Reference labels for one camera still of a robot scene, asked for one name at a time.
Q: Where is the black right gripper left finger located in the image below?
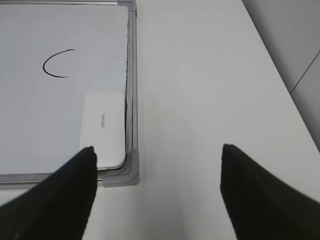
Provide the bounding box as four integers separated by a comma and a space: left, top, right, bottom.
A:
0, 146, 97, 240

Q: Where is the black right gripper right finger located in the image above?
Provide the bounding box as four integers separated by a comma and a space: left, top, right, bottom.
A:
220, 144, 320, 240

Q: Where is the white rectangular board eraser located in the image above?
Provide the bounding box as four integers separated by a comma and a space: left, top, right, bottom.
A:
79, 91, 126, 170

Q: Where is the white framed whiteboard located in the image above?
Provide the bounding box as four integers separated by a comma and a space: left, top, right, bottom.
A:
0, 0, 140, 189

